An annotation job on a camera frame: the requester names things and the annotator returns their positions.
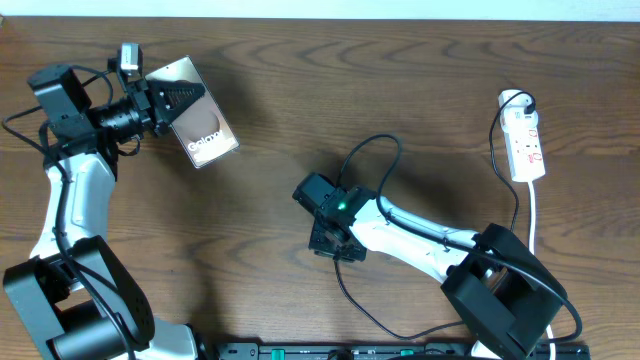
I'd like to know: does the white power strip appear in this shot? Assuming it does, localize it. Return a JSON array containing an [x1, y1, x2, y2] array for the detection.
[[500, 107, 546, 183]]

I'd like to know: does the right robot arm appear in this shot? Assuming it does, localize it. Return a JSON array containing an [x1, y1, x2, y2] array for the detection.
[[292, 173, 567, 359]]

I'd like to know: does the black charging cable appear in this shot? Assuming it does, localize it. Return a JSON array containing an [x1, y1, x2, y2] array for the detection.
[[332, 90, 537, 341]]

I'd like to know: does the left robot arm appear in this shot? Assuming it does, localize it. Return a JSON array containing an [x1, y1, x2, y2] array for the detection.
[[3, 59, 212, 359]]

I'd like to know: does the white USB charger adapter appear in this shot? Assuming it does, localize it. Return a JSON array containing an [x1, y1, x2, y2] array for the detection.
[[498, 89, 538, 127]]

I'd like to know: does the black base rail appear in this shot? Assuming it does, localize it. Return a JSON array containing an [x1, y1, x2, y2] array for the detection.
[[214, 341, 591, 360]]

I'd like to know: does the white power strip cord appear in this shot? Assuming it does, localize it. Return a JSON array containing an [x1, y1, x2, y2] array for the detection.
[[527, 180, 558, 360]]

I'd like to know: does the Samsung Galaxy smartphone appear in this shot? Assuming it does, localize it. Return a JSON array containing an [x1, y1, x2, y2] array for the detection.
[[145, 56, 240, 168]]

